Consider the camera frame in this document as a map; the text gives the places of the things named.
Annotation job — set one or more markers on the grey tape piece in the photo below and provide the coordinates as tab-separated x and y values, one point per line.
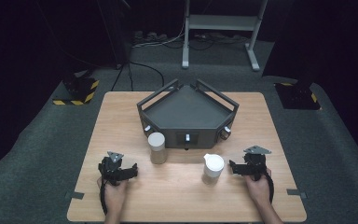
74	195
296	193

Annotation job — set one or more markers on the person's left hand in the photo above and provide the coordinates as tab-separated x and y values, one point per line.
115	194

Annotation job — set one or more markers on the white metal stand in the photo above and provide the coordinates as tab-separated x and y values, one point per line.
220	22

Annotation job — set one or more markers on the yellow-black striped stand base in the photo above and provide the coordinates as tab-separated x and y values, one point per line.
80	90
296	96

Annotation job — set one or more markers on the white-lid jar with spout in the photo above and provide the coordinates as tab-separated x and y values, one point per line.
213	168

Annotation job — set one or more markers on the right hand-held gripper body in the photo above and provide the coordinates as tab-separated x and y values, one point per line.
254	163

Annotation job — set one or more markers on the tall white-lid spice jar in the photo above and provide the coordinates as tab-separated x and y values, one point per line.
157	147

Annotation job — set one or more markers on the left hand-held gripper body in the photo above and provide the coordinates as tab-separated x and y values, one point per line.
112	169

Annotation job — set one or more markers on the dark grey corner rack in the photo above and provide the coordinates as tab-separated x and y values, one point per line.
186	115

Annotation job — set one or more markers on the person's right hand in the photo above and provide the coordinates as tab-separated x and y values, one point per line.
258	189

